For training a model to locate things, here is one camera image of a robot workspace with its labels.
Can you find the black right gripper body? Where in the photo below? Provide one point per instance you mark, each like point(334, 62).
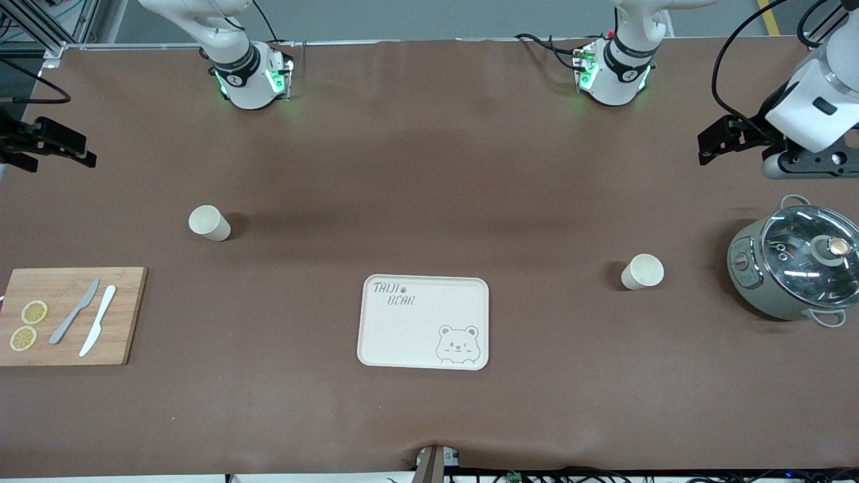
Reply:
point(15, 141)

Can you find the white plastic knife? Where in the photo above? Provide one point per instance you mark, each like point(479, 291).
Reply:
point(98, 320)

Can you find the aluminium frame profile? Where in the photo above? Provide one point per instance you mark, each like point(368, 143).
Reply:
point(50, 33)

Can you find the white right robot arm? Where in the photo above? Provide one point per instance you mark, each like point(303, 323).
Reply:
point(245, 84)

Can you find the white IKEA cup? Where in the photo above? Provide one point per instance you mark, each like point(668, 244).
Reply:
point(209, 223)
point(642, 272)

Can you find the green electric cooking pot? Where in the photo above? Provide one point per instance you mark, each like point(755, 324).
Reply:
point(755, 282)

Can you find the lemon slice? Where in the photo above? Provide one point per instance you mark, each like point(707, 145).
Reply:
point(34, 312)
point(23, 338)

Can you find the cream bear print tray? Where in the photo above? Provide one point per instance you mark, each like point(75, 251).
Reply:
point(423, 322)

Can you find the metal table edge clamp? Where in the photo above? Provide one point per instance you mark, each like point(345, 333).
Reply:
point(435, 464)

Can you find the grey plastic knife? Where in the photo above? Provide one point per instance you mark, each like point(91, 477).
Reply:
point(75, 311)

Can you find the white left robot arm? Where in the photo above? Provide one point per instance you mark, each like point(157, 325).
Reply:
point(614, 84)

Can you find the bamboo cutting board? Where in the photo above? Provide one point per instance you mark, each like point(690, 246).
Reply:
point(127, 315)

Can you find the glass pot lid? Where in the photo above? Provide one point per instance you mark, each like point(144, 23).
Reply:
point(809, 255)

